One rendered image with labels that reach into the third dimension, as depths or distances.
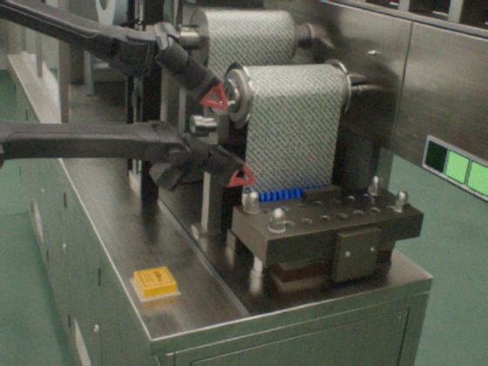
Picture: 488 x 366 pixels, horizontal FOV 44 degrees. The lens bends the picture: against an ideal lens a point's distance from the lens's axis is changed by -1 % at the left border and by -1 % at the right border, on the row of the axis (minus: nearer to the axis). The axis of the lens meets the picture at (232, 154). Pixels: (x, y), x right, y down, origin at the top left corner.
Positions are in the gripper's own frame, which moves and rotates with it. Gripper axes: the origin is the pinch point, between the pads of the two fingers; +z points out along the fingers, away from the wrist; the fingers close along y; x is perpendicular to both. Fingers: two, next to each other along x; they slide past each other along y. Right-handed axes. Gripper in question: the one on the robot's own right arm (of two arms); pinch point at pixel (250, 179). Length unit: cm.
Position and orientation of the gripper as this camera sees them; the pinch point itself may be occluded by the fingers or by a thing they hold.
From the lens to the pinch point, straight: 136.3
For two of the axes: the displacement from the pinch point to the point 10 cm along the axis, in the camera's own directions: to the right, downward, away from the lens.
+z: 7.5, 3.9, 5.3
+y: 4.2, 3.4, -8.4
